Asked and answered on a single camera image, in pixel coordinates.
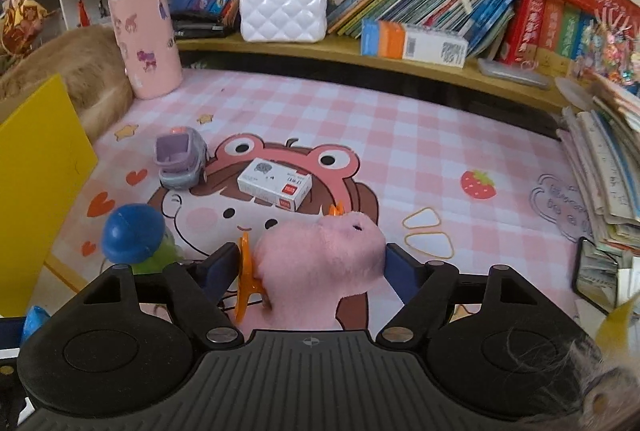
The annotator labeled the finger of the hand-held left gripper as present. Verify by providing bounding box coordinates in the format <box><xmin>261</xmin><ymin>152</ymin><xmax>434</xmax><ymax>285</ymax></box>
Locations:
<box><xmin>0</xmin><ymin>317</ymin><xmax>25</xmax><ymax>351</ymax></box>

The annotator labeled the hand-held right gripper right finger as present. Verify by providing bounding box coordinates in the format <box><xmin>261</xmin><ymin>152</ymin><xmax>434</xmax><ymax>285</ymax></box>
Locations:
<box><xmin>376</xmin><ymin>242</ymin><xmax>582</xmax><ymax>352</ymax></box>

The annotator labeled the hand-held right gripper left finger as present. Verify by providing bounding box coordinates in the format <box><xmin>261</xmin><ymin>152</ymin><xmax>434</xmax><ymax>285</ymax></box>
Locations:
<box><xmin>57</xmin><ymin>241</ymin><xmax>246</xmax><ymax>352</ymax></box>

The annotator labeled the blue plastic pack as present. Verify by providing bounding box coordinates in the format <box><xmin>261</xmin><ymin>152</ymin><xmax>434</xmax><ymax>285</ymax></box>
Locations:
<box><xmin>22</xmin><ymin>305</ymin><xmax>51</xmax><ymax>343</ymax></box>

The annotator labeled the orange hair claw clip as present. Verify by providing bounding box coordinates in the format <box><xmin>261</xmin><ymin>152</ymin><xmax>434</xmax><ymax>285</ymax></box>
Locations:
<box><xmin>235</xmin><ymin>231</ymin><xmax>273</xmax><ymax>324</ymax></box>

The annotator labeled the pink plush pig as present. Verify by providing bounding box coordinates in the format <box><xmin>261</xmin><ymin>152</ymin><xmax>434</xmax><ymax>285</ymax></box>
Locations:
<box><xmin>247</xmin><ymin>210</ymin><xmax>388</xmax><ymax>331</ymax></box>

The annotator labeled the white staple box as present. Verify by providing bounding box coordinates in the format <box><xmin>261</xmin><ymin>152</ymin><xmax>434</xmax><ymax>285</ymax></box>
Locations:
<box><xmin>236</xmin><ymin>157</ymin><xmax>313</xmax><ymax>212</ymax></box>

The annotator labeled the green toy with blue cap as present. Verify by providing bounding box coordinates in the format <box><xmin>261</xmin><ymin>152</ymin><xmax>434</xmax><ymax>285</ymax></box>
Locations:
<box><xmin>101</xmin><ymin>204</ymin><xmax>183</xmax><ymax>274</ymax></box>

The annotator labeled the purple grey toy car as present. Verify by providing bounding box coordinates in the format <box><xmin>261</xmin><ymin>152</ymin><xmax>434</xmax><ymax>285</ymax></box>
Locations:
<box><xmin>155</xmin><ymin>127</ymin><xmax>210</xmax><ymax>189</ymax></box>

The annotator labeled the yellow cardboard box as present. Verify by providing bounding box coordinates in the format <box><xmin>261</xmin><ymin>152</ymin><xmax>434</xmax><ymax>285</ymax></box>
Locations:
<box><xmin>0</xmin><ymin>74</ymin><xmax>99</xmax><ymax>318</ymax></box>

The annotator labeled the pink checked desk mat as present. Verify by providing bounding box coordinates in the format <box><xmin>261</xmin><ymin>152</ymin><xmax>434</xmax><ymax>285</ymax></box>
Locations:
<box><xmin>42</xmin><ymin>68</ymin><xmax>640</xmax><ymax>342</ymax></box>

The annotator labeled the black smartphone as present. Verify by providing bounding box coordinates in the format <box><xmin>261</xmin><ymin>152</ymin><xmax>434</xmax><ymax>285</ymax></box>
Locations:
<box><xmin>571</xmin><ymin>236</ymin><xmax>621</xmax><ymax>314</ymax></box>

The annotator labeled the grey flat case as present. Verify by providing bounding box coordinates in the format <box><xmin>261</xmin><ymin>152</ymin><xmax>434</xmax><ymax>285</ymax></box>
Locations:
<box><xmin>477</xmin><ymin>58</ymin><xmax>551</xmax><ymax>89</ymax></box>

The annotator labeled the stack of workbooks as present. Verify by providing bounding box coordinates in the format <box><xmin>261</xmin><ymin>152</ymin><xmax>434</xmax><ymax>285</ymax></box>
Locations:
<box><xmin>555</xmin><ymin>71</ymin><xmax>640</xmax><ymax>257</ymax></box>

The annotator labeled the blue orange white carton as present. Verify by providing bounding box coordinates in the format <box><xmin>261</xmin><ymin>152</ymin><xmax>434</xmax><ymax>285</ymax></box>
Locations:
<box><xmin>360</xmin><ymin>18</ymin><xmax>469</xmax><ymax>69</ymax></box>

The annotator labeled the pink cartoon cylinder container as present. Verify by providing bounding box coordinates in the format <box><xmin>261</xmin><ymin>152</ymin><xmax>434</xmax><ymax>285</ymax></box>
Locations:
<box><xmin>108</xmin><ymin>0</ymin><xmax>182</xmax><ymax>100</ymax></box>

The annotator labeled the black pouch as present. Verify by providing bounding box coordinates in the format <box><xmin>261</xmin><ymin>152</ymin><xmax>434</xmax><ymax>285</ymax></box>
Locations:
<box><xmin>172</xmin><ymin>10</ymin><xmax>231</xmax><ymax>39</ymax></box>

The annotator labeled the tan cat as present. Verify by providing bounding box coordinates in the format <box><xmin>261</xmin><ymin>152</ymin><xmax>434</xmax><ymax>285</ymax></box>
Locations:
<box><xmin>0</xmin><ymin>25</ymin><xmax>135</xmax><ymax>144</ymax></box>

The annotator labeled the grey furry sleeve cuff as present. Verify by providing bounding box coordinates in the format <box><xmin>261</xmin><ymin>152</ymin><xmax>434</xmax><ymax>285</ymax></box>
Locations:
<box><xmin>565</xmin><ymin>341</ymin><xmax>640</xmax><ymax>427</ymax></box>

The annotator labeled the red thick dictionary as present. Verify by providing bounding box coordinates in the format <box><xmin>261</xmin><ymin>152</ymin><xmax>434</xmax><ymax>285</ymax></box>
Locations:
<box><xmin>500</xmin><ymin>0</ymin><xmax>547</xmax><ymax>64</ymax></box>

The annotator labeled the green spined dictionary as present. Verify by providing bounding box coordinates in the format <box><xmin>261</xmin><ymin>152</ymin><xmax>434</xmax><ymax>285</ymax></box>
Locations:
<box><xmin>557</xmin><ymin>6</ymin><xmax>596</xmax><ymax>62</ymax></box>

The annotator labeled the colourful hair clip display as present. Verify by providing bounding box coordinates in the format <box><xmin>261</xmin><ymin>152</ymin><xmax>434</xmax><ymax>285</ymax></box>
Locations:
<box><xmin>572</xmin><ymin>11</ymin><xmax>640</xmax><ymax>87</ymax></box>

